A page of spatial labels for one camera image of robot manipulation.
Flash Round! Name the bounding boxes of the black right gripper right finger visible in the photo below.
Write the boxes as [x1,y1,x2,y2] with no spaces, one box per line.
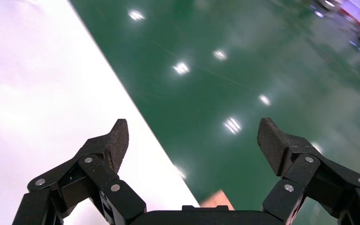
[257,117,360,225]

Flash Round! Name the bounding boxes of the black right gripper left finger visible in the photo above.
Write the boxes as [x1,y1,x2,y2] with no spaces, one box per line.
[12,119,147,225]

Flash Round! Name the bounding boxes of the pale tan board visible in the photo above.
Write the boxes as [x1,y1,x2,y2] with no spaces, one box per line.
[199,189,235,211]

